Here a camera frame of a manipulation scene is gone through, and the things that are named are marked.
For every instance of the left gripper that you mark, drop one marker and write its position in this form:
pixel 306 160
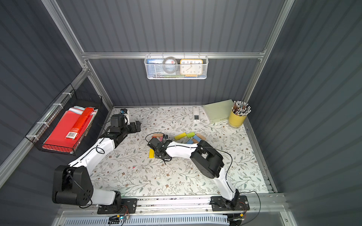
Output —
pixel 134 126

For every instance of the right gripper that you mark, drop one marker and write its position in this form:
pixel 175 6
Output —
pixel 154 142

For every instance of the yellow block front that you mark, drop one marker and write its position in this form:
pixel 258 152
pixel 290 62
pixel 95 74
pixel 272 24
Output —
pixel 151 154

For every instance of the yellow block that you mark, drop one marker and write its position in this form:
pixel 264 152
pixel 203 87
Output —
pixel 180 136
pixel 151 154

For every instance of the lime green block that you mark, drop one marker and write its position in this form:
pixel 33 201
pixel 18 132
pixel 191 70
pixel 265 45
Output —
pixel 189 135

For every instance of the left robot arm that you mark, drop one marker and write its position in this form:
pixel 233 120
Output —
pixel 72 184

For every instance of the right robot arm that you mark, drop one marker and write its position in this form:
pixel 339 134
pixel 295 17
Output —
pixel 208 161

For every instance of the natural wood block upper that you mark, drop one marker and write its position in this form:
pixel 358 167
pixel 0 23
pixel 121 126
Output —
pixel 201 136

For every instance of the red folders stack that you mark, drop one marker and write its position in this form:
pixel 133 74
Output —
pixel 71 128

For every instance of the white remote control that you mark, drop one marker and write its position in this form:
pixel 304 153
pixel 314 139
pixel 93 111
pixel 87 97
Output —
pixel 196 113

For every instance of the pale green book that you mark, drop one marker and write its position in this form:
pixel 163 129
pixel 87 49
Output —
pixel 219 111

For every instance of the yellow pencil cup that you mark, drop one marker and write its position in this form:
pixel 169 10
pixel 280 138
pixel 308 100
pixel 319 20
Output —
pixel 236 120

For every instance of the orange alarm clock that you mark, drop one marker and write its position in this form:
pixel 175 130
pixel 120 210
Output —
pixel 191 67

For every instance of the black wire side basket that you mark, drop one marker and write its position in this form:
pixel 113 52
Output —
pixel 45 126

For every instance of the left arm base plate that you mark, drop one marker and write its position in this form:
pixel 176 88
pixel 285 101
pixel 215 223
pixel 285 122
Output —
pixel 120 206

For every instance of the white wire wall basket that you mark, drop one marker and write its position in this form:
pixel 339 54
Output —
pixel 154 68

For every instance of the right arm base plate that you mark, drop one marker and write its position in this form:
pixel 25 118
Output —
pixel 218 203

